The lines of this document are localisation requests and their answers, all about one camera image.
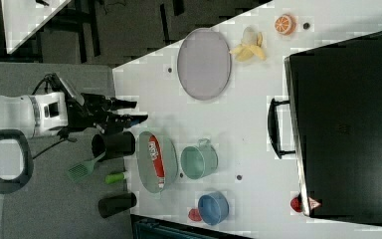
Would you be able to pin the red ketchup bottle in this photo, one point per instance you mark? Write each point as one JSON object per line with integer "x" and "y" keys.
{"x": 156, "y": 157}

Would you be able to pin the black utensil cup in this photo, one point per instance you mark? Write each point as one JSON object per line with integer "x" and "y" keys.
{"x": 113, "y": 146}

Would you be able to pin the blue bowl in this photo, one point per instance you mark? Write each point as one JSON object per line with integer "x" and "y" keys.
{"x": 213, "y": 208}

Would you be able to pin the black toaster oven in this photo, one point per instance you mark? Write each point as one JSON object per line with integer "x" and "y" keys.
{"x": 335, "y": 102}

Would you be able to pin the red toy strawberry near oven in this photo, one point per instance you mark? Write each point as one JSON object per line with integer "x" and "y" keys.
{"x": 296, "y": 204}

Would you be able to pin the green slotted spatula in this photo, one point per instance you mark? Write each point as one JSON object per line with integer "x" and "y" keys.
{"x": 84, "y": 169}

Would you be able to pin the grey round plate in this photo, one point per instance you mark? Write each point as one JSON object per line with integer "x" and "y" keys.
{"x": 204, "y": 64}

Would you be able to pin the peeled toy banana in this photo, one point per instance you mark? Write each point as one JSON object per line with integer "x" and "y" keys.
{"x": 250, "y": 46}

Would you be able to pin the black cylinder cup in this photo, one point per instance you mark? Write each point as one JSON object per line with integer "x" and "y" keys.
{"x": 112, "y": 205}

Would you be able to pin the green oval strainer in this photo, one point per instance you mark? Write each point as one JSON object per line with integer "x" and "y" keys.
{"x": 146, "y": 170}

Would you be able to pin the green mug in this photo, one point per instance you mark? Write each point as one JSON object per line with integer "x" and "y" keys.
{"x": 200, "y": 160}

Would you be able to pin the toy orange half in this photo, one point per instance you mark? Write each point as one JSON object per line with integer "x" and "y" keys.
{"x": 285, "y": 24}

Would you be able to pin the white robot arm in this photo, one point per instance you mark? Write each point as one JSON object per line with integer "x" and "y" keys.
{"x": 60, "y": 110}

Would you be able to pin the green handled utensil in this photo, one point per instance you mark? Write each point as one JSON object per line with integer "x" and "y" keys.
{"x": 116, "y": 177}

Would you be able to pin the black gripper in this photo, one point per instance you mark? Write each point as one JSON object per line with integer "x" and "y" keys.
{"x": 85, "y": 110}

